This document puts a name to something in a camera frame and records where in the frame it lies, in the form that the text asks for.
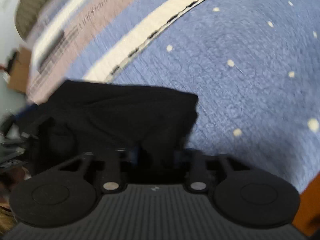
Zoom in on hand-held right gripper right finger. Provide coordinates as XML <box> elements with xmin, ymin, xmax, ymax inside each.
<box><xmin>174</xmin><ymin>149</ymin><xmax>251</xmax><ymax>193</ymax></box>

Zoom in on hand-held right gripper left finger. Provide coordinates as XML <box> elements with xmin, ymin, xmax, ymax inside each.
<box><xmin>59</xmin><ymin>149</ymin><xmax>138</xmax><ymax>193</ymax></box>

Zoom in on black pants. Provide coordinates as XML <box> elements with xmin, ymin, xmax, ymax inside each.
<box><xmin>27</xmin><ymin>79</ymin><xmax>199</xmax><ymax>180</ymax></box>

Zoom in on cardboard box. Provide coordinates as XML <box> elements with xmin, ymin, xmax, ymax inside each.
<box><xmin>7</xmin><ymin>45</ymin><xmax>32</xmax><ymax>94</ymax></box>

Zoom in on striped quilted bedspread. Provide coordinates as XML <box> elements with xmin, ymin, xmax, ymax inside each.
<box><xmin>26</xmin><ymin>0</ymin><xmax>320</xmax><ymax>195</ymax></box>

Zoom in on green padded headboard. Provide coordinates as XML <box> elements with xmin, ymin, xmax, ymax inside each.
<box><xmin>14</xmin><ymin>0</ymin><xmax>59</xmax><ymax>39</ymax></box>

